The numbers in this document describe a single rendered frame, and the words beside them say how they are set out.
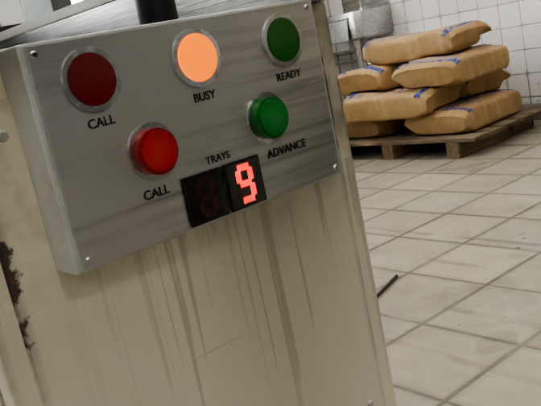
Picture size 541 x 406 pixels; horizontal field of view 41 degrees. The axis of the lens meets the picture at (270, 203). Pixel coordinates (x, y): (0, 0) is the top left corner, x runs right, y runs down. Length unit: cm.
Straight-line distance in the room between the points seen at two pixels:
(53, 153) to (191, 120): 10
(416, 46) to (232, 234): 389
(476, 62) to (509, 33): 76
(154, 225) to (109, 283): 5
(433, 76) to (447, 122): 26
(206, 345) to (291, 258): 10
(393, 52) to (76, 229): 410
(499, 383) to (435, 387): 14
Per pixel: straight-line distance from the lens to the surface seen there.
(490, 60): 440
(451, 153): 412
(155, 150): 47
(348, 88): 465
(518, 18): 495
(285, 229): 59
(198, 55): 50
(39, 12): 143
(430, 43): 435
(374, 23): 540
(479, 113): 422
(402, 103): 422
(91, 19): 88
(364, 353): 67
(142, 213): 47
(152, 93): 48
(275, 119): 53
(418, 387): 173
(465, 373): 177
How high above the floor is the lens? 81
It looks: 12 degrees down
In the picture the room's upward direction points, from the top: 12 degrees counter-clockwise
